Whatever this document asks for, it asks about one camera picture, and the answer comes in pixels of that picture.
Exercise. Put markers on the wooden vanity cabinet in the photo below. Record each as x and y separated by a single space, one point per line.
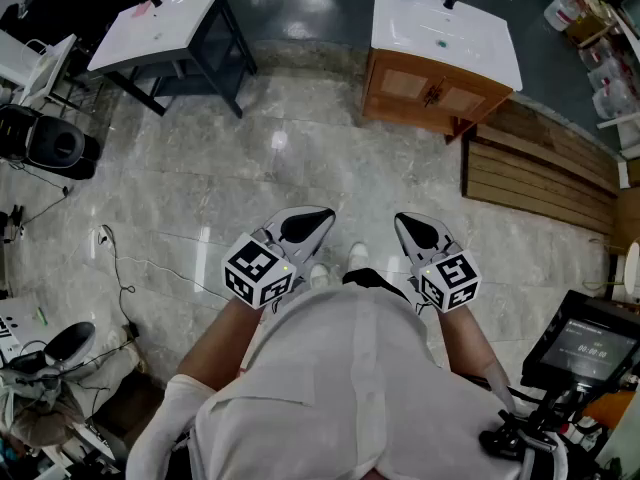
415 93

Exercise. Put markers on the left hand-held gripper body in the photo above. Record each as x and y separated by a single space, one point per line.
250 273

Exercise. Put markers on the person's left forearm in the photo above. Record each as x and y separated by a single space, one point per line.
220 348

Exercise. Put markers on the black metal washbasin stand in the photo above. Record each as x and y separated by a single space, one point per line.
220 58

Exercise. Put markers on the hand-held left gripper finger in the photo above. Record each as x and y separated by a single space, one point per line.
315 240
292 218

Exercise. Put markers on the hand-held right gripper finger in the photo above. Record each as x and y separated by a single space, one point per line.
432 230
410 245

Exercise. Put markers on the white slatted rack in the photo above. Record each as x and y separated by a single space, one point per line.
627 128

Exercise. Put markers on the black monitor stand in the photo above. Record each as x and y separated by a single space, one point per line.
510 438

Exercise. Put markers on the person's right forearm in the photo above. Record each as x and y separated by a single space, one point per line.
465 348

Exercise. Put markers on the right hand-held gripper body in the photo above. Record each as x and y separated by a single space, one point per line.
450 280

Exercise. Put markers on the white desk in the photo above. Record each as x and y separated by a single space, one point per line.
20 313
15 58

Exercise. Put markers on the person's white shirt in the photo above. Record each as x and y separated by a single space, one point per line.
350 393

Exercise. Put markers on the wooden slat decking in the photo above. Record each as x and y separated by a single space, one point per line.
535 178

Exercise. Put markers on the grey cloth bag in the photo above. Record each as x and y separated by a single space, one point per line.
40 418

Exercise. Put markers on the black monitor screen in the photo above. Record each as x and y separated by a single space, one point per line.
585 348

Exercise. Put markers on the black padded chair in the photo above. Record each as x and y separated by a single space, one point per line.
55 143

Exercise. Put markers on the person's left white shoe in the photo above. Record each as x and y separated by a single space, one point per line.
319 275

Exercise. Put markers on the cardboard box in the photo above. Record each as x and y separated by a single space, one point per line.
587 27

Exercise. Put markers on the green pen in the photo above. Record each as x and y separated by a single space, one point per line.
42 316

